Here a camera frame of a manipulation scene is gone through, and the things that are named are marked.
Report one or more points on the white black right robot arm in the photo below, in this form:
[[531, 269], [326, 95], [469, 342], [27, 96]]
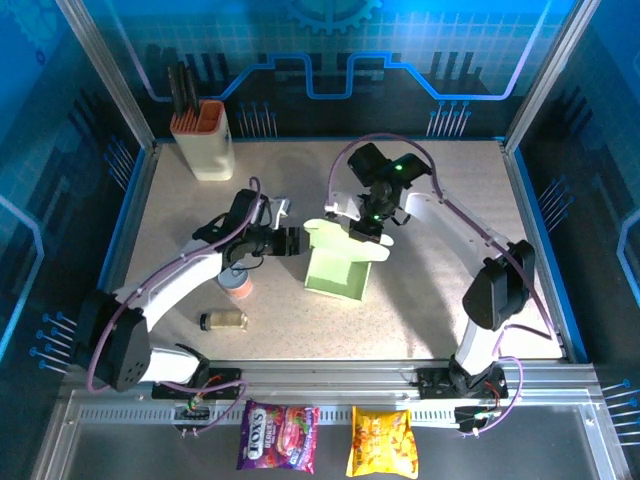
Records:
[[500, 290]]

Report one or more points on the glass spice jar black cap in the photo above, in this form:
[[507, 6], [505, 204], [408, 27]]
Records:
[[225, 320]]

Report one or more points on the aluminium side rail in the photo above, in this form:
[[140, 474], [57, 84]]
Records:
[[524, 200], [140, 200]]

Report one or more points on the beige knife block orange top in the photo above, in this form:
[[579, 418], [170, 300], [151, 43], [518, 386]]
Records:
[[210, 150]]

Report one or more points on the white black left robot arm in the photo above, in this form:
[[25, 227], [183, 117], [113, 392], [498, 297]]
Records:
[[115, 345]]

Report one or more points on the yellow snack bag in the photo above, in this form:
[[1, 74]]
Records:
[[382, 442]]

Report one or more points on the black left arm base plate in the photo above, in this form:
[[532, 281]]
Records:
[[225, 385]]

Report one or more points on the aluminium frame rail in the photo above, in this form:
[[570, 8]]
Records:
[[325, 375]]

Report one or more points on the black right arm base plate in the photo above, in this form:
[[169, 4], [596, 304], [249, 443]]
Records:
[[432, 385]]

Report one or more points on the grey metal shelf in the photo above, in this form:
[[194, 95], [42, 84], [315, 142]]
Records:
[[150, 455]]

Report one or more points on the small circuit board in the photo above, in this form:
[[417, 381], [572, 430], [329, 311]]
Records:
[[196, 407], [472, 417]]

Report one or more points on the pink tin can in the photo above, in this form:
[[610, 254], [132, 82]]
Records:
[[241, 288]]

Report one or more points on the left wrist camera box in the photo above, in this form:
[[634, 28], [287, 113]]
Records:
[[281, 207]]

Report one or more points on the purple Fox's candy bag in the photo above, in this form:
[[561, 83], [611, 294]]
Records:
[[277, 437]]

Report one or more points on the green paper box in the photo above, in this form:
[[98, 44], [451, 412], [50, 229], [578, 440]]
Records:
[[335, 270]]

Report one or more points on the aluminium frame post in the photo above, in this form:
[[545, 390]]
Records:
[[107, 80], [550, 75]]

